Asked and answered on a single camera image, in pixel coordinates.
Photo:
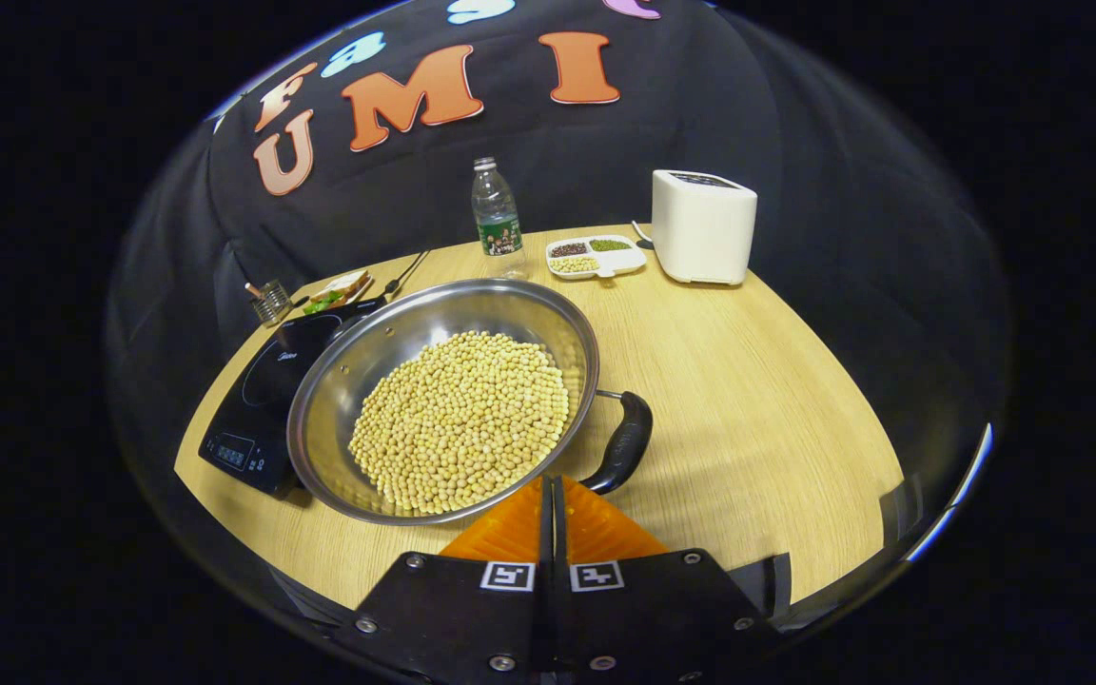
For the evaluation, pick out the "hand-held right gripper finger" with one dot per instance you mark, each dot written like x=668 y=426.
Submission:
x=545 y=533
x=560 y=533

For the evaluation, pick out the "white divided bean tray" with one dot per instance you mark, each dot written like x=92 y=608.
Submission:
x=619 y=262

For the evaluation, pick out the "black induction cooktop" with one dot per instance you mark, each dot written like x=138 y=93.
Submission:
x=258 y=404

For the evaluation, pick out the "clear plastic water bottle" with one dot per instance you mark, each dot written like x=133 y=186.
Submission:
x=499 y=214

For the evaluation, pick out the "white toaster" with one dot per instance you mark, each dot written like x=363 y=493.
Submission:
x=705 y=233

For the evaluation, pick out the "pile of yellow soybeans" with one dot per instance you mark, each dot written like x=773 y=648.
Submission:
x=462 y=419

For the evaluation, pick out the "sandwich on plate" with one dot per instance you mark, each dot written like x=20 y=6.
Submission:
x=343 y=285

